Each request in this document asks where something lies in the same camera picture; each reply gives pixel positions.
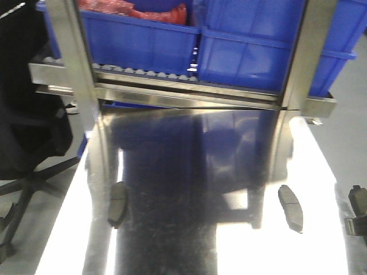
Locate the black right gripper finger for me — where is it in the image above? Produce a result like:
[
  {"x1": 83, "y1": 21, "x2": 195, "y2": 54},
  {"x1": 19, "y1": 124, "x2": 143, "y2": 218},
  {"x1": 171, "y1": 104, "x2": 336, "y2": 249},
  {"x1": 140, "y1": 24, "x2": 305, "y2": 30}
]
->
[{"x1": 344, "y1": 216, "x2": 367, "y2": 236}]

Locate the grey brake pad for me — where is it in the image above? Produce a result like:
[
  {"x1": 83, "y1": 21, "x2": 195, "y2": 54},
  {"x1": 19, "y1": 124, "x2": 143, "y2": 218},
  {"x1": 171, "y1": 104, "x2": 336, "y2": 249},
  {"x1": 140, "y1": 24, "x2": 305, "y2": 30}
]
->
[
  {"x1": 107, "y1": 182, "x2": 128, "y2": 229},
  {"x1": 348, "y1": 185, "x2": 366, "y2": 217},
  {"x1": 278, "y1": 184, "x2": 303, "y2": 234}
]

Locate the right blue plastic crate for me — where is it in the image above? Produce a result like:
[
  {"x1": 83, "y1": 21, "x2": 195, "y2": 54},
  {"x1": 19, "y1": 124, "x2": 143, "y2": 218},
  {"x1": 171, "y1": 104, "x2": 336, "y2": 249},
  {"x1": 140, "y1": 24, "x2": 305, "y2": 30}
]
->
[{"x1": 197, "y1": 1, "x2": 366, "y2": 97}]

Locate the blue plastic crate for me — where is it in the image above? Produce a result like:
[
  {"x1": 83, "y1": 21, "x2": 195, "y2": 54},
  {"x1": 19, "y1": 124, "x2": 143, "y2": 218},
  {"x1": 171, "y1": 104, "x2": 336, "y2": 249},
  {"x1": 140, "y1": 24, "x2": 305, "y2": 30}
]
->
[
  {"x1": 197, "y1": 1, "x2": 366, "y2": 97},
  {"x1": 36, "y1": 0, "x2": 201, "y2": 80}
]

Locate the left blue plastic crate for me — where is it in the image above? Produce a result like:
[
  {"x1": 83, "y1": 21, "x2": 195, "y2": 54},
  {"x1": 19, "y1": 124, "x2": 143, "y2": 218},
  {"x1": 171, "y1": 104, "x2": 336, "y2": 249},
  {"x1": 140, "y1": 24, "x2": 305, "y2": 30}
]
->
[{"x1": 36, "y1": 0, "x2": 201, "y2": 80}]

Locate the black office chair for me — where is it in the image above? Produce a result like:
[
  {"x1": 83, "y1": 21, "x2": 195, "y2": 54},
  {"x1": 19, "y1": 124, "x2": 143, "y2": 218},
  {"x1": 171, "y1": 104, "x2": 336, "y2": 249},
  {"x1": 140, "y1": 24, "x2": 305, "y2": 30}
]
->
[{"x1": 1, "y1": 1, "x2": 79, "y2": 261}]

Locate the stainless steel roller rack frame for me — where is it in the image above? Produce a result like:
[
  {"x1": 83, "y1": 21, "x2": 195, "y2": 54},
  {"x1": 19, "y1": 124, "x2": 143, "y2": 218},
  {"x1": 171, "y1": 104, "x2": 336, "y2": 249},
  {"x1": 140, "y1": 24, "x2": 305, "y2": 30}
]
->
[{"x1": 30, "y1": 1, "x2": 337, "y2": 136}]

